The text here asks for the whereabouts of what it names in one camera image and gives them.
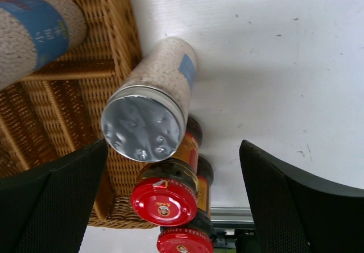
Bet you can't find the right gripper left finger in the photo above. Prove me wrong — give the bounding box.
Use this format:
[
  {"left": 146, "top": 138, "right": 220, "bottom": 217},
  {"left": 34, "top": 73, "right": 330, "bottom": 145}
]
[{"left": 1, "top": 139, "right": 108, "bottom": 252}]

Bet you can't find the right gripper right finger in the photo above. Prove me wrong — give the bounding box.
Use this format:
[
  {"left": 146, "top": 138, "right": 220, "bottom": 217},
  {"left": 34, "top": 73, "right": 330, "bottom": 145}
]
[{"left": 239, "top": 140, "right": 363, "bottom": 252}]

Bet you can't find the red lid chili jar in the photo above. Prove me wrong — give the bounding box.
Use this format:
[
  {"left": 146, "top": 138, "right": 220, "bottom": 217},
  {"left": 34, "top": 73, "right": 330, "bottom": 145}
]
[
  {"left": 131, "top": 116, "right": 214, "bottom": 226},
  {"left": 156, "top": 209, "right": 214, "bottom": 253}
]

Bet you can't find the silver lid spice jar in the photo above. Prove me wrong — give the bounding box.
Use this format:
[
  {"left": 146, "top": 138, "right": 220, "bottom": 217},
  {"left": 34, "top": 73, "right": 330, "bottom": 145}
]
[
  {"left": 1, "top": 0, "right": 87, "bottom": 89},
  {"left": 100, "top": 37, "right": 197, "bottom": 162}
]

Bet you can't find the woven wicker divided basket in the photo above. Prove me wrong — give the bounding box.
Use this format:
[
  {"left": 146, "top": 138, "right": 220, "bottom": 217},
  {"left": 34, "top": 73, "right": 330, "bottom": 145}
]
[{"left": 0, "top": 0, "right": 160, "bottom": 230}]

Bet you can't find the aluminium table rail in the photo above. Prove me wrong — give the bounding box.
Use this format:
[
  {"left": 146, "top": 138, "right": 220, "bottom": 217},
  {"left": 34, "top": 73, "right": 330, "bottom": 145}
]
[{"left": 211, "top": 208, "right": 255, "bottom": 229}]

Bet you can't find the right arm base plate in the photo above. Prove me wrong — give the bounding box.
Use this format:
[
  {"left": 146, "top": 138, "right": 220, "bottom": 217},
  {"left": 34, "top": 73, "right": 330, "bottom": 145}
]
[{"left": 212, "top": 228, "right": 255, "bottom": 249}]

